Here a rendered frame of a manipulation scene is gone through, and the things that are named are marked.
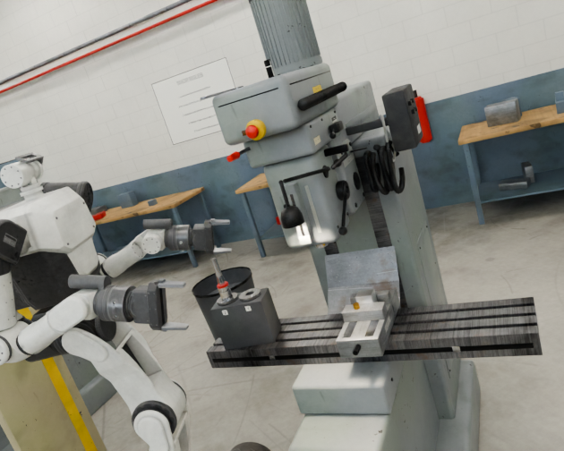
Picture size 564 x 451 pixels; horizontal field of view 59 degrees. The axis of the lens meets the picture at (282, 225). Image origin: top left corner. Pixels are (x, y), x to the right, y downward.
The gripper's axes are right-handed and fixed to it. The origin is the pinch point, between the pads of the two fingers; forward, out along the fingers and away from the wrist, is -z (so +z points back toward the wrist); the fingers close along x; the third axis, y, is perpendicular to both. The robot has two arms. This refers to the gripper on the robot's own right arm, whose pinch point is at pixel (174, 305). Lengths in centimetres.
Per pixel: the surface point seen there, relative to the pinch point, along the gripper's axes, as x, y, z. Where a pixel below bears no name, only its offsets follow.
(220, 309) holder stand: -30, 72, 12
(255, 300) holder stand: -26, 72, -2
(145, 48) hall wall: 136, 538, 247
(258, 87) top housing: 52, 41, -13
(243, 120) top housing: 43, 44, -7
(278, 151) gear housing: 33, 54, -16
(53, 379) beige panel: -91, 113, 121
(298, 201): 16, 55, -22
